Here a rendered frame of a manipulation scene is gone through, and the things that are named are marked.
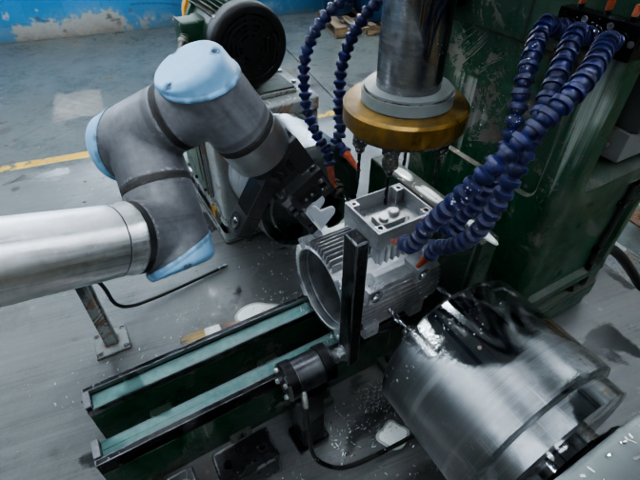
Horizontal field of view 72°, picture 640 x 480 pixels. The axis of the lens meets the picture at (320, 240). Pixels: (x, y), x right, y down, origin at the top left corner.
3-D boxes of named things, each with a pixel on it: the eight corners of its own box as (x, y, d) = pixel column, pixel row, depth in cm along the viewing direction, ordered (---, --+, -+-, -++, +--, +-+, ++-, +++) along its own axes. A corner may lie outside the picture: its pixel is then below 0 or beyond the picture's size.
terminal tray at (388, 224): (393, 212, 85) (398, 181, 81) (430, 244, 78) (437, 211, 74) (342, 232, 81) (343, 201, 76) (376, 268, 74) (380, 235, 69)
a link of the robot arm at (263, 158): (232, 170, 56) (208, 138, 63) (253, 191, 60) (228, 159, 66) (285, 124, 56) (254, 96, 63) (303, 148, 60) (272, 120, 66)
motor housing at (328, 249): (374, 256, 98) (383, 186, 86) (431, 314, 86) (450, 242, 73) (295, 290, 91) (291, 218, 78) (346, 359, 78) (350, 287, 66)
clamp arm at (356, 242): (350, 346, 71) (360, 225, 55) (361, 360, 69) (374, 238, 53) (332, 355, 70) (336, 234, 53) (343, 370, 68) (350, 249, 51)
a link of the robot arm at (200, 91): (151, 56, 54) (218, 17, 51) (214, 125, 64) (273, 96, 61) (141, 105, 49) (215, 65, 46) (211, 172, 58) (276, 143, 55)
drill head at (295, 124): (295, 164, 128) (291, 79, 112) (366, 234, 105) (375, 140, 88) (213, 189, 119) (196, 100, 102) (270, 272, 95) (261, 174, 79)
